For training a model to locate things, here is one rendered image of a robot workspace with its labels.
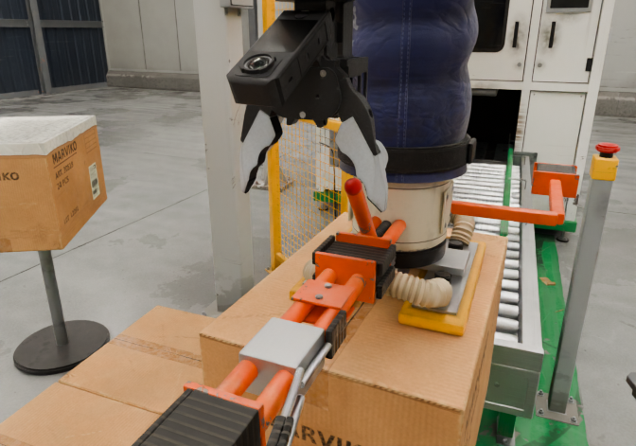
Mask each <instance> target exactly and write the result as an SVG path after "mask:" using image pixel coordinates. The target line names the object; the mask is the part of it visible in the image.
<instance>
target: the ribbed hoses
mask: <svg viewBox="0 0 636 446"><path fill-rule="evenodd" d="M449 223H453V229H452V230H453V231H452V232H451V233H452V235H450V239H449V241H461V242H462V243H463V244H464V245H465V246H468V245H469V244H470V241H471V237H472V235H473V231H474V227H475V221H474V217H473V216H466V215H458V214H451V217H450V221H449ZM314 273H315V264H312V259H310V260H309V261H308V262H307V263H306V264H305V266H304V269H303V277H304V278H305V280H308V279H312V275H313V274H314ZM385 294H386V295H387V296H390V295H391V296H392V297H393V298H396V297H397V299H398V300H400V299H403V301H409V303H413V302H414V303H415V305H418V304H419V305H420V306H421V307H426V308H428V309H430V308H441V307H446V306H448V305H449V303H450V301H451V297H452V287H451V285H450V284H449V282H448V281H447V280H446V279H444V278H439V277H436V278H433V279H430V280H428V279H427V280H424V279H423V278H421V279H419V278H418V277H413V276H412V275H410V276H408V275H407V274H402V272H398V271H395V277H394V279H393V281H392V282H391V284H390V286H389V287H388V289H387V291H386V292H385Z"/></svg>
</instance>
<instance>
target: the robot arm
mask: <svg viewBox="0 0 636 446"><path fill-rule="evenodd" d="M275 1H278V2H291V3H294V10H284V11H283V12H282V13H281V14H280V15H279V16H278V17H277V19H276V20H275V21H274V22H273V23H272V24H271V25H270V26H269V28H268V29H267V30H266V31H265V32H264V33H263V34H262V35H261V37H260V38H259V39H258V40H257V41H256V42H255V43H254V44H253V46H252V47H251V48H250V49H249V50H248V51H247V52H246V53H245V54H244V56H243V57H242V58H241V59H240V60H239V61H238V62H237V63H236V65H235V66H234V67H233V68H232V69H231V70H230V71H229V72H228V74H227V75H226V78H227V79H228V82H229V85H230V88H231V91H232V94H233V97H234V100H235V103H237V104H247V106H246V109H245V114H244V119H243V125H242V132H241V138H240V141H241V147H240V156H239V175H240V184H241V190H242V192H243V193H245V194H246V193H247V192H248V191H249V190H250V188H251V186H252V185H253V183H254V181H255V180H256V174H257V171H258V168H259V166H261V165H262V164H263V163H264V162H265V158H266V152H268V151H269V150H270V149H271V148H272V147H273V146H274V144H275V143H276V142H277V141H278V140H279V138H280V137H281V135H282V134H283V131H282V128H281V123H282V121H283V119H284V117H285V118H286V119H287V125H292V124H295V123H296V122H297V121H298V120H299V119H308V120H313V121H314V123H315V124H316V126H317V127H318V128H322V127H324V126H326V125H327V120H328V119H329V118H338V117H339V118H340V120H341V121H342V123H341V125H340V128H339V130H338V132H337V134H336V137H335V142H336V144H337V146H338V147H339V149H340V151H341V152H342V153H343V154H345V155H346V156H348V157H349V158H350V159H351V161H352V162H353V164H354V167H355V172H356V175H357V177H358V178H359V179H360V180H361V181H362V182H363V184H364V187H365V190H366V195H367V199H368V200H369V201H370V202H371V203H372V204H373V205H374V206H375V207H376V208H377V209H378V210H379V211H380V213H381V212H383V211H385V210H386V208H387V199H388V185H387V178H386V172H385V168H386V165H387V162H388V153H387V151H386V149H385V148H384V146H383V145H382V143H381V142H379V141H378V140H376V133H375V122H374V117H373V113H372V110H371V107H370V105H369V103H368V101H367V78H368V57H354V56H353V55H352V35H353V1H355V0H275ZM362 73H363V95H362ZM357 76H358V88H357V91H356V89H355V88H354V87H353V77H357Z"/></svg>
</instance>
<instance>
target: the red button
mask: <svg viewBox="0 0 636 446"><path fill-rule="evenodd" d="M595 148H596V149H597V151H598V152H600V153H599V156H600V157H603V158H612V157H613V154H614V153H617V152H619V151H620V149H621V147H619V145H617V144H613V143H598V144H597V145H595Z"/></svg>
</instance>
